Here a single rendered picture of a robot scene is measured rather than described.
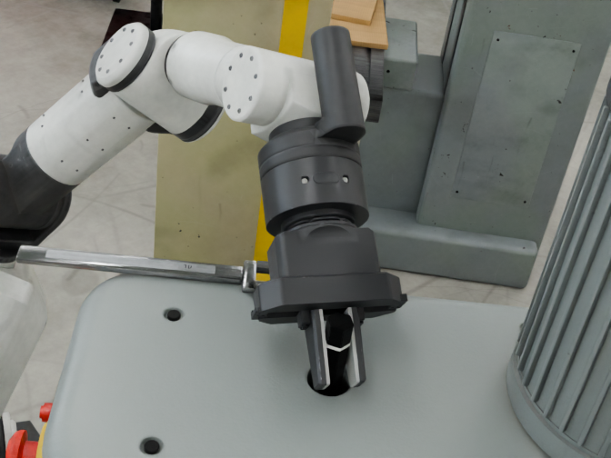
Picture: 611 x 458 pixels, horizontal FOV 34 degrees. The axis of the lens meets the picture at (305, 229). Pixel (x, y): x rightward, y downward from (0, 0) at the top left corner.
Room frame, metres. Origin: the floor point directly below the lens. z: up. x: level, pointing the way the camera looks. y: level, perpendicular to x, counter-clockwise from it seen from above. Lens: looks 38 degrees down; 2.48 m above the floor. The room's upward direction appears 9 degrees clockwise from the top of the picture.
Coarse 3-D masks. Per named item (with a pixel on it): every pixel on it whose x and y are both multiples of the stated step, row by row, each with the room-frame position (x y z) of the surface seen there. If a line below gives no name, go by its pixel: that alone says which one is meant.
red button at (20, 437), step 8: (16, 432) 0.56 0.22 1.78; (24, 432) 0.56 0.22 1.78; (16, 440) 0.55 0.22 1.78; (24, 440) 0.56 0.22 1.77; (8, 448) 0.55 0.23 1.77; (16, 448) 0.54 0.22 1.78; (24, 448) 0.55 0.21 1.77; (32, 448) 0.55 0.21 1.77; (8, 456) 0.54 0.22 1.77; (16, 456) 0.54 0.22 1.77; (24, 456) 0.55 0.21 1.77; (32, 456) 0.55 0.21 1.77
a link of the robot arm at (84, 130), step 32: (128, 32) 0.93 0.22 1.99; (96, 64) 0.93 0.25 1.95; (128, 64) 0.89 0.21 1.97; (64, 96) 0.97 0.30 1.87; (96, 96) 0.93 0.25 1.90; (32, 128) 0.95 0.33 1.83; (64, 128) 0.93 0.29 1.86; (96, 128) 0.92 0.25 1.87; (128, 128) 0.93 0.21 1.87; (160, 128) 0.95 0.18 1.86; (64, 160) 0.92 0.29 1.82; (96, 160) 0.93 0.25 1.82
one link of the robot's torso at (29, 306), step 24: (0, 264) 0.91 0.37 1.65; (24, 264) 0.96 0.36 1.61; (0, 288) 0.87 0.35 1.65; (24, 288) 0.89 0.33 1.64; (0, 312) 0.86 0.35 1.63; (24, 312) 0.87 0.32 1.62; (0, 336) 0.84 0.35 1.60; (24, 336) 0.86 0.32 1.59; (0, 360) 0.83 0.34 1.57; (24, 360) 0.86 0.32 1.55; (0, 384) 0.82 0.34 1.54; (0, 408) 0.82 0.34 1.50
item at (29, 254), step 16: (16, 256) 0.66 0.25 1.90; (32, 256) 0.66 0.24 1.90; (48, 256) 0.66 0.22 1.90; (64, 256) 0.67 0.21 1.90; (80, 256) 0.67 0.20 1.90; (96, 256) 0.67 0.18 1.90; (112, 256) 0.68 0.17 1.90; (128, 256) 0.68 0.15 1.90; (112, 272) 0.66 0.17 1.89; (128, 272) 0.66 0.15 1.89; (144, 272) 0.67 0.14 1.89; (160, 272) 0.67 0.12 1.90; (176, 272) 0.67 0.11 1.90; (192, 272) 0.67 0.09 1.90; (208, 272) 0.68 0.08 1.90; (224, 272) 0.68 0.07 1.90; (240, 272) 0.68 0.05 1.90; (256, 272) 0.69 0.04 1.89
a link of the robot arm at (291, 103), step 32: (320, 32) 0.76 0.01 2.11; (256, 64) 0.73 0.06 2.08; (288, 64) 0.75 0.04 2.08; (320, 64) 0.74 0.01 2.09; (352, 64) 0.74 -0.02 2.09; (224, 96) 0.75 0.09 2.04; (256, 96) 0.71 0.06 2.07; (288, 96) 0.72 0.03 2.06; (320, 96) 0.72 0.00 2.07; (352, 96) 0.71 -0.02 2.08; (256, 128) 0.73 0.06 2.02; (288, 128) 0.71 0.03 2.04; (320, 128) 0.70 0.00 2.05; (352, 128) 0.69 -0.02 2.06; (288, 160) 0.68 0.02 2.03; (352, 160) 0.69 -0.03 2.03
